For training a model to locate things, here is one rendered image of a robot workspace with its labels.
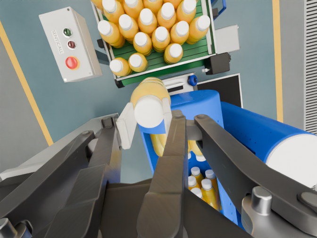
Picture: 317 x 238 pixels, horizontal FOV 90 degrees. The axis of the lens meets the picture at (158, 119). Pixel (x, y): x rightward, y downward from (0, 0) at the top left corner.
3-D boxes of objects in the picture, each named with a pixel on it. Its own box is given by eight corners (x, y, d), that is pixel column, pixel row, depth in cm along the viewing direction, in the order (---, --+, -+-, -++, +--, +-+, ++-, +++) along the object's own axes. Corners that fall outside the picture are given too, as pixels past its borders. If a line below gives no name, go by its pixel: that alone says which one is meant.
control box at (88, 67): (78, 81, 61) (63, 82, 51) (58, 25, 56) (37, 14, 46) (103, 75, 61) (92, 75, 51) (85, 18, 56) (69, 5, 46)
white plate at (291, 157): (288, 125, 63) (286, 124, 64) (254, 182, 69) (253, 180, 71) (346, 147, 66) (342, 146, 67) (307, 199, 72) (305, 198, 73)
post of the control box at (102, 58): (127, 70, 156) (78, 58, 59) (125, 65, 155) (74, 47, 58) (130, 69, 156) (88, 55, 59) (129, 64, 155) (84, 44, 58)
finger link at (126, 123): (130, 148, 15) (122, 149, 15) (137, 123, 22) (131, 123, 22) (123, 120, 14) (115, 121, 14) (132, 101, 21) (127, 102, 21)
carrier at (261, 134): (212, 97, 149) (199, 124, 155) (286, 123, 64) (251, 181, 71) (239, 107, 151) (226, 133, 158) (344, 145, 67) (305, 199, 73)
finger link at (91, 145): (117, 152, 13) (83, 157, 13) (127, 129, 18) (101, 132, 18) (113, 137, 13) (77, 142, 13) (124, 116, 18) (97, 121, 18)
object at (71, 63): (69, 70, 51) (67, 70, 50) (65, 58, 50) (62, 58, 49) (80, 67, 51) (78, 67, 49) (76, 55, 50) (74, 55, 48)
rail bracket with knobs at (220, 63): (200, 76, 71) (207, 76, 61) (197, 59, 69) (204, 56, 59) (222, 71, 71) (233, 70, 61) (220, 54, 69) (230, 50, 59)
